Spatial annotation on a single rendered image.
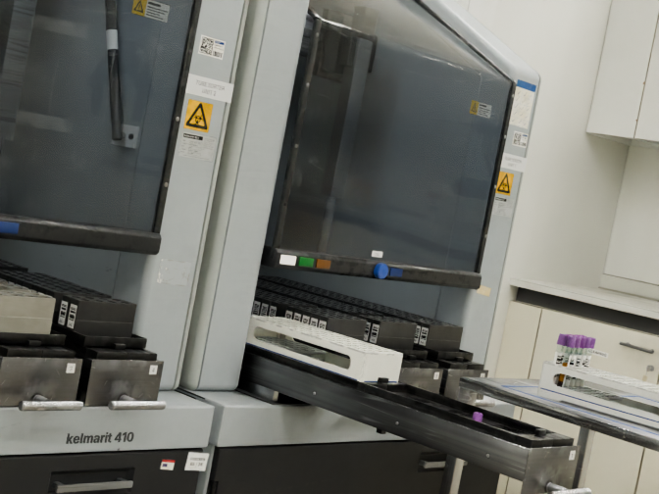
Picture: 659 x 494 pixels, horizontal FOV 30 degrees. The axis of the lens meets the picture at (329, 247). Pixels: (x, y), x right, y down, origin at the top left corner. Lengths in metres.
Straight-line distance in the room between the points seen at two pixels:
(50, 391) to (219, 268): 0.42
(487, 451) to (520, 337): 2.83
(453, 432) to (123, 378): 0.50
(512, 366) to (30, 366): 3.09
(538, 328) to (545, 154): 0.66
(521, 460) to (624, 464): 2.63
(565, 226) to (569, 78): 0.58
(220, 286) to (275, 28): 0.45
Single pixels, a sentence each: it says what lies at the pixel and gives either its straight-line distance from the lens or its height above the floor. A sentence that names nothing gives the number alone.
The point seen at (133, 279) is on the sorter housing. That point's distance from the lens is 2.02.
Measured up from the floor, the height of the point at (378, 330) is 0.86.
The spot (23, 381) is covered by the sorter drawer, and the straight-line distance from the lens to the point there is 1.79.
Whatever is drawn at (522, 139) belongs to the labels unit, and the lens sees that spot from 2.67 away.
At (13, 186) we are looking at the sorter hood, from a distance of 1.81.
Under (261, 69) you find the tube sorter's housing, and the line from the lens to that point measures 2.09.
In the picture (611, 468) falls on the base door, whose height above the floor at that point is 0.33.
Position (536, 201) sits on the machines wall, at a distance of 4.73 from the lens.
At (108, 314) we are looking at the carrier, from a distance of 1.94.
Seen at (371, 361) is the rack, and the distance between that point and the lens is 2.03.
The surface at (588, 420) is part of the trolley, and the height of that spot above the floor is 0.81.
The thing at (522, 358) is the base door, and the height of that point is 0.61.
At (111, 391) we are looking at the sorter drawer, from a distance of 1.88.
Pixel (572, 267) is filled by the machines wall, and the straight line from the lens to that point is 5.01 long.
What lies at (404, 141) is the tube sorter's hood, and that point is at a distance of 2.35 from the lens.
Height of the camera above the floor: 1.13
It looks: 3 degrees down
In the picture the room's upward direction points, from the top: 11 degrees clockwise
